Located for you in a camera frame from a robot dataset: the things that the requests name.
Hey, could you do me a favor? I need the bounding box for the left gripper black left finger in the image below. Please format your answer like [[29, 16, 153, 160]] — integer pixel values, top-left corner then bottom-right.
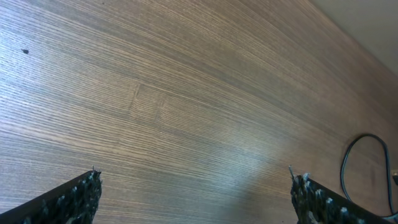
[[1, 170, 102, 224]]

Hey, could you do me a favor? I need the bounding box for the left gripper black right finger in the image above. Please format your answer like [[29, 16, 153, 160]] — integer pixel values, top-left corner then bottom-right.
[[289, 166, 389, 224]]

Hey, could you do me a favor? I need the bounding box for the black USB cable long loop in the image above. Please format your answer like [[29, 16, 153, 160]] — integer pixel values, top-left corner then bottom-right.
[[340, 133, 397, 223]]

